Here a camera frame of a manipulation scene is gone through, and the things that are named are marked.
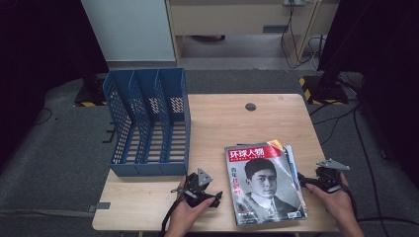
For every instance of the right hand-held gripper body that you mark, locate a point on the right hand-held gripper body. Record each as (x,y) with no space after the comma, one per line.
(327,179)

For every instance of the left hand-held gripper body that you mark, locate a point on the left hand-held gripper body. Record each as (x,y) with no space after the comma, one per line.
(197,187)

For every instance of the dark cover science fiction magazine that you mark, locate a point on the dark cover science fiction magazine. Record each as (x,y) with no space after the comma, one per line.
(290,159)

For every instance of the portrait cover magazine red header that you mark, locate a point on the portrait cover magazine red header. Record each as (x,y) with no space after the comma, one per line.
(263,184)

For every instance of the blue plastic file rack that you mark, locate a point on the blue plastic file rack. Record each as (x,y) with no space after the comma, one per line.
(148,138)

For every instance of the person's right hand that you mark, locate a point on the person's right hand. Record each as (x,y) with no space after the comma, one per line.
(339,204)

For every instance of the person's left hand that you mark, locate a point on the person's left hand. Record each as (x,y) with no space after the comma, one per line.
(181,217)

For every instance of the grey table grommet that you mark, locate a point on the grey table grommet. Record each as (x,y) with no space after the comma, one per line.
(250,107)

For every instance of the grey tape strip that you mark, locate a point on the grey tape strip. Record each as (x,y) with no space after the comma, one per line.
(100,206)

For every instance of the black floor tape marks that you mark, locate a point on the black floor tape marks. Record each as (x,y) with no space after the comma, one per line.
(110,133)

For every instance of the white cabinet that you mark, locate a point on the white cabinet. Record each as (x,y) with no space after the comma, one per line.
(131,29)

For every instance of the beige wooden desk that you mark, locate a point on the beige wooden desk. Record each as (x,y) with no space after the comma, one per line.
(230,19)

